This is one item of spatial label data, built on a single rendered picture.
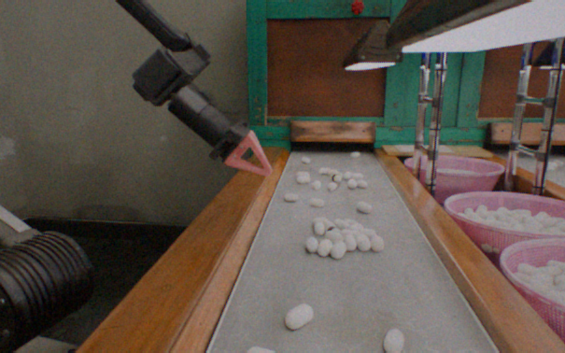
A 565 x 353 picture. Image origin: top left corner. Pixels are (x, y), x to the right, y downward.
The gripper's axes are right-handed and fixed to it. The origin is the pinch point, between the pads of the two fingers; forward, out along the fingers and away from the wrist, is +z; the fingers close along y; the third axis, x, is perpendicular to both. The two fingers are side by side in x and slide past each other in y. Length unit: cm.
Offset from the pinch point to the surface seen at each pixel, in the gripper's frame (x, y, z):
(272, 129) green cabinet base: 8, 84, -4
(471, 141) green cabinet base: -34, 83, 52
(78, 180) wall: 129, 176, -77
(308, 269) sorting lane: 3.8, -14.2, 13.6
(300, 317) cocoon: 2.7, -29.9, 12.0
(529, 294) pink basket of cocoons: -15.2, -23.1, 32.5
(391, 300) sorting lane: -3.2, -22.0, 21.8
